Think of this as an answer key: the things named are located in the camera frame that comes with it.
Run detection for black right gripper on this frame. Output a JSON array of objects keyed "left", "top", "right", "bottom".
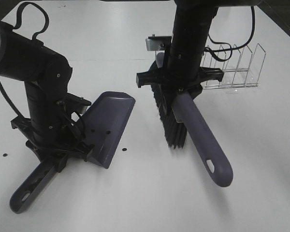
[{"left": 136, "top": 49, "right": 225, "bottom": 100}]

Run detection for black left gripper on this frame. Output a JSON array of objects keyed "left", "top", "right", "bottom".
[{"left": 10, "top": 96, "right": 96, "bottom": 173}]

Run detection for purple hand brush black bristles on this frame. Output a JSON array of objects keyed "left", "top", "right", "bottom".
[{"left": 151, "top": 52, "right": 233, "bottom": 188}]

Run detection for purple plastic dustpan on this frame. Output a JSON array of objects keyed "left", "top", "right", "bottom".
[{"left": 9, "top": 91, "right": 135, "bottom": 214}]

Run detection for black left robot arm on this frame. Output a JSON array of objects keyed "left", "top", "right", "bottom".
[{"left": 0, "top": 21, "right": 92, "bottom": 160}]

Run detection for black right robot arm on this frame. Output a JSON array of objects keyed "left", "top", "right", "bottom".
[{"left": 69, "top": 0, "right": 258, "bottom": 186}]

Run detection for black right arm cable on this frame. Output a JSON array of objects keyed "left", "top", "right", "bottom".
[{"left": 203, "top": 4, "right": 256, "bottom": 61}]

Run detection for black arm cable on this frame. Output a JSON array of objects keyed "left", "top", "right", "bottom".
[
  {"left": 203, "top": 4, "right": 256, "bottom": 61},
  {"left": 0, "top": 1, "right": 50, "bottom": 41}
]

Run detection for chrome wire dish rack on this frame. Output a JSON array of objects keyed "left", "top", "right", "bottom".
[{"left": 201, "top": 43, "right": 267, "bottom": 89}]

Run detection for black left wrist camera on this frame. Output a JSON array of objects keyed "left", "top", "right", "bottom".
[{"left": 65, "top": 93, "right": 91, "bottom": 115}]

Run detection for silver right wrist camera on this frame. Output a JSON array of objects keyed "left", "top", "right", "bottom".
[{"left": 145, "top": 36, "right": 172, "bottom": 51}]

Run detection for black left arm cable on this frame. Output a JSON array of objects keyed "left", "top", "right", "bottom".
[{"left": 0, "top": 1, "right": 50, "bottom": 41}]

